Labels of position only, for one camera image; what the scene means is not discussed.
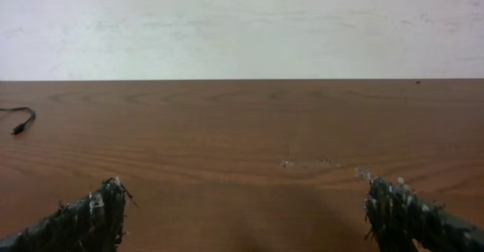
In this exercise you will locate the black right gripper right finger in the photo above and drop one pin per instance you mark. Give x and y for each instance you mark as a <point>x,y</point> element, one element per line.
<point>401,221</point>

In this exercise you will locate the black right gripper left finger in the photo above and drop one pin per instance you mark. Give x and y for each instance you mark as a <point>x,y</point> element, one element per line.
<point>93,223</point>

